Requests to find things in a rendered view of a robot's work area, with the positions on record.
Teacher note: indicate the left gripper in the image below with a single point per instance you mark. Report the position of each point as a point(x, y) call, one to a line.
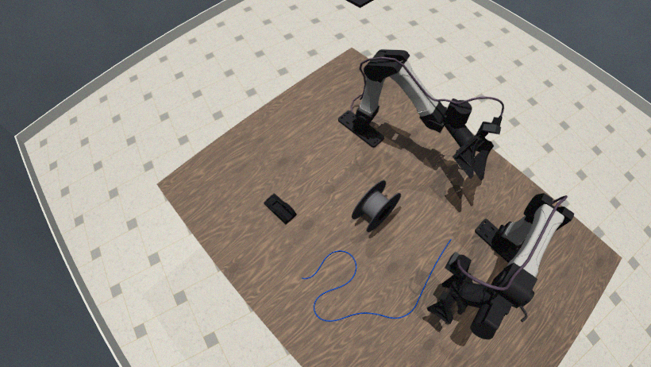
point(469, 294)

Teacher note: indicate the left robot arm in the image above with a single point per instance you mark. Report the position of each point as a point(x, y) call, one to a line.
point(540, 227)

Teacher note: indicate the dark grey cable reel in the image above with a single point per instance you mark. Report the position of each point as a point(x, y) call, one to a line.
point(374, 201)

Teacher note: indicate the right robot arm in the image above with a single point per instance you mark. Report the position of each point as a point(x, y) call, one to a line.
point(433, 114)

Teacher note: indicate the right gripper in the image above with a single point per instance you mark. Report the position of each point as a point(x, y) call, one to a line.
point(465, 156)

